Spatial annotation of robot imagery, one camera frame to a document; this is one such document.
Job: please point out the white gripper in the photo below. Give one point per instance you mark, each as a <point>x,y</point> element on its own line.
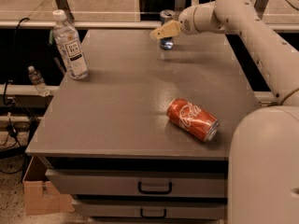
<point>186,23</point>

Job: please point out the blue silver redbull can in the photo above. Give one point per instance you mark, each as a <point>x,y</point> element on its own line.
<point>166,42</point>

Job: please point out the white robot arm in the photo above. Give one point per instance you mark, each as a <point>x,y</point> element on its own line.
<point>263,175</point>

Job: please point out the red coke can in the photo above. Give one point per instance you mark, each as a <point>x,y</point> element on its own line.
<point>193,119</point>

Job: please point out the large clear tea bottle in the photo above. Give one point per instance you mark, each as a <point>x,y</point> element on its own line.
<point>68,43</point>

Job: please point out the grey drawer cabinet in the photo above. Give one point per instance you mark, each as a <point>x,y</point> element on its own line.
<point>115,120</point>

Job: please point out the small clear water bottle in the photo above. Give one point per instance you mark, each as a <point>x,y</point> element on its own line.
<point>38,81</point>

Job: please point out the top grey drawer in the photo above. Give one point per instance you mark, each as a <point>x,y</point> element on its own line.
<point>124,183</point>

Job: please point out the grey drawer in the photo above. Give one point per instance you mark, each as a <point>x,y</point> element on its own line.
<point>124,183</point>
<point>118,220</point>
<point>175,210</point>

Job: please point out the middle grey drawer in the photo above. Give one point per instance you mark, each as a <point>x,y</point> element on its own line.
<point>175,210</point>

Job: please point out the bottom grey drawer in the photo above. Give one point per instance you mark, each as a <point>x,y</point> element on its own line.
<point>118,220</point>

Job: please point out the brown cardboard box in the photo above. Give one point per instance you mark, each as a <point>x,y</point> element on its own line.
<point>40,196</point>

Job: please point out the left metal bracket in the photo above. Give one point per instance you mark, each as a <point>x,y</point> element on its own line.
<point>63,5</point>

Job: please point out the black top drawer handle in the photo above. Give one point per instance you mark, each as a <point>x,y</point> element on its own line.
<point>154,189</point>

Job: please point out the black drawer handle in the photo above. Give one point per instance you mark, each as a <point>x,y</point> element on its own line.
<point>154,189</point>
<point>153,213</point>

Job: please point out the black middle drawer handle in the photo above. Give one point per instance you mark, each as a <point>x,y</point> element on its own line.
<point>153,213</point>

